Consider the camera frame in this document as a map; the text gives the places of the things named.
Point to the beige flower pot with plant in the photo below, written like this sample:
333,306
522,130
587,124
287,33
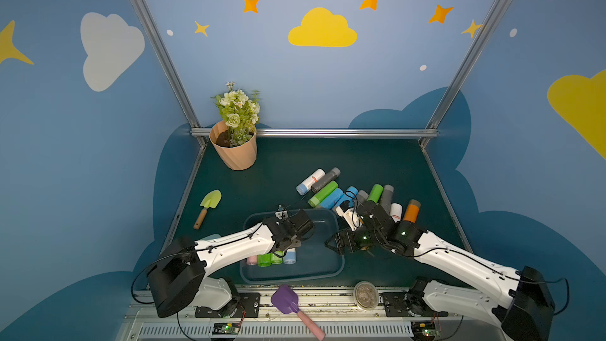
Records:
235,136

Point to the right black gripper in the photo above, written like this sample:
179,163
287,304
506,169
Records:
350,240

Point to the circuit board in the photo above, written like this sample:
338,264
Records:
226,329
424,331

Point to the light blue toy shovel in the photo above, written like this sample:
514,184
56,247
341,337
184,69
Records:
211,237

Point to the round clear lid dish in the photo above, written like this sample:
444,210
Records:
366,295

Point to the left circuit board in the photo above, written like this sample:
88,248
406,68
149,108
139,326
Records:
226,329

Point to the dark grey trash bag roll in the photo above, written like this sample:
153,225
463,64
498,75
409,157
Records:
325,180

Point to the grey roll on right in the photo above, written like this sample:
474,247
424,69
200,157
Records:
386,198

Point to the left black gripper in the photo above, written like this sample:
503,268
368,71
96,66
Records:
291,240

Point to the teal plastic storage box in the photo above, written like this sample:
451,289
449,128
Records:
313,259

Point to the purple toy shovel pink handle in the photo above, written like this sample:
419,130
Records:
286,301

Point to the white blue trash bag roll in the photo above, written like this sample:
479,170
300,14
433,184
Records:
290,257

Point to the green trash bag roll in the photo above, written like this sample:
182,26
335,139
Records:
264,260

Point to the right circuit board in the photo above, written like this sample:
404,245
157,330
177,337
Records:
424,331

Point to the pink trash bag roll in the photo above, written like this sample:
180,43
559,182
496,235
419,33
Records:
252,261

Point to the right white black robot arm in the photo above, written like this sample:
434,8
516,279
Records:
518,302

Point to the aluminium frame rail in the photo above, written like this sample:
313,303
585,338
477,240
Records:
349,133

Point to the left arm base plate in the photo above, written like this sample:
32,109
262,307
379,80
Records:
247,306

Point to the green trowel wooden handle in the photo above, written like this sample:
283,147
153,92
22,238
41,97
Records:
211,200

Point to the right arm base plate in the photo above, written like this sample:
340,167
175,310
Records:
398,304

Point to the white roll blue end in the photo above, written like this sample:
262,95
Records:
396,212

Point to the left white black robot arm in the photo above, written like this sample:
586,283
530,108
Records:
176,276

